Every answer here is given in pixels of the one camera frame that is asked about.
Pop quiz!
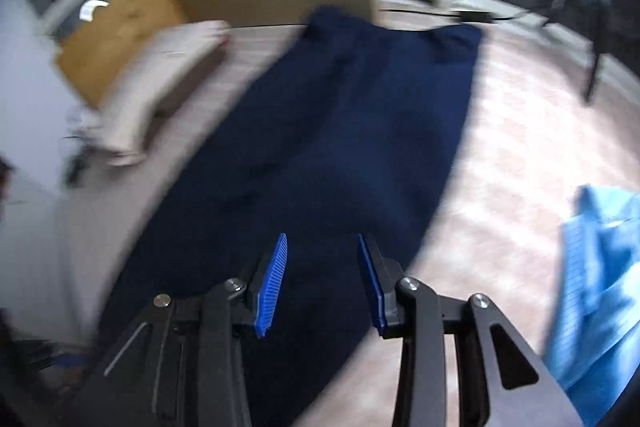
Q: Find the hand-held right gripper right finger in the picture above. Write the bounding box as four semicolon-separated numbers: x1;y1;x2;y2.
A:
356;233;583;427

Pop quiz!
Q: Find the navy blue garment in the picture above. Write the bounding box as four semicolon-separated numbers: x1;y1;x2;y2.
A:
97;5;485;427

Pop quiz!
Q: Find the brown cardboard box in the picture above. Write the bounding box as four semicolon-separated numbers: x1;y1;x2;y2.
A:
54;0;188;110

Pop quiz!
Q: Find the black tripod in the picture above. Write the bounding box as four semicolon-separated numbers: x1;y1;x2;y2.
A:
540;0;640;104

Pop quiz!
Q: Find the black power cable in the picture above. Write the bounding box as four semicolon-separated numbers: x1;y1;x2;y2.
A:
380;7;531;24

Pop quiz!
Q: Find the light blue garment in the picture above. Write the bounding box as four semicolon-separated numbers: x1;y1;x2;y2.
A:
542;184;640;425

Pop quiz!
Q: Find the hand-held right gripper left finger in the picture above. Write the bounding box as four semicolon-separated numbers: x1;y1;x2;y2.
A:
70;233;289;427

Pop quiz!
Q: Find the beige folded cloth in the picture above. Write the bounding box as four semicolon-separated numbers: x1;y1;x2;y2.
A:
92;21;233;168

